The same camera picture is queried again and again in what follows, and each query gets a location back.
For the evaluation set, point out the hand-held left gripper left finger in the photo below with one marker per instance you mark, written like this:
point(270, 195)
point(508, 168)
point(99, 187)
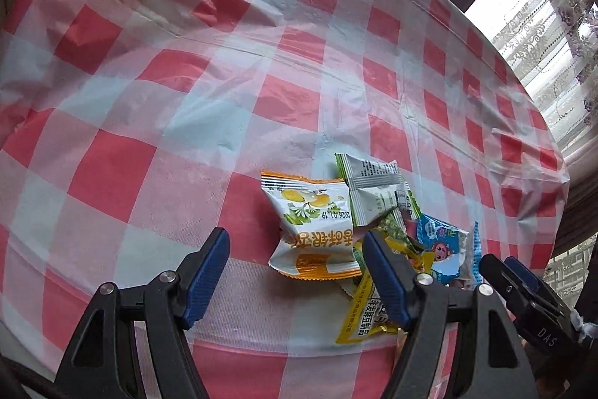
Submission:
point(205, 282)

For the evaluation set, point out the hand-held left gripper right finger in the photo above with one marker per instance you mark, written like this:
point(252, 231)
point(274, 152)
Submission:
point(387, 282)

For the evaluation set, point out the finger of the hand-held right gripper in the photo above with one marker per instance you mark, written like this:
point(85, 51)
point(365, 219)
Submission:
point(525, 275)
point(500, 280)

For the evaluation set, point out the yellow snack packet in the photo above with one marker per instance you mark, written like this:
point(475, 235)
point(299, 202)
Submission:
point(362, 319)

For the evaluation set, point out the blue-edged snack packet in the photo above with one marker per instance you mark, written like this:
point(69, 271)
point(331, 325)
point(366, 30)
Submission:
point(444, 249)

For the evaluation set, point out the dark green snack packet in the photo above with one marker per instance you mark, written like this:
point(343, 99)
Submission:
point(392, 228)

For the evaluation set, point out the pink patterned curtain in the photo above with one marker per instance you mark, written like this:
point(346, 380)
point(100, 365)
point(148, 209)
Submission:
point(581, 202)

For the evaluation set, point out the white orange snack packet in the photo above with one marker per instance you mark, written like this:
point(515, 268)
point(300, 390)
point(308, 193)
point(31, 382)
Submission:
point(303, 216)

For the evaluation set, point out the red white checkered tablecloth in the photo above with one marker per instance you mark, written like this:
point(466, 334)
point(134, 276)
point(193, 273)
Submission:
point(140, 100)

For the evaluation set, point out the white lace curtain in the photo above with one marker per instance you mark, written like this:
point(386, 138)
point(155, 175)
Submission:
point(551, 53)

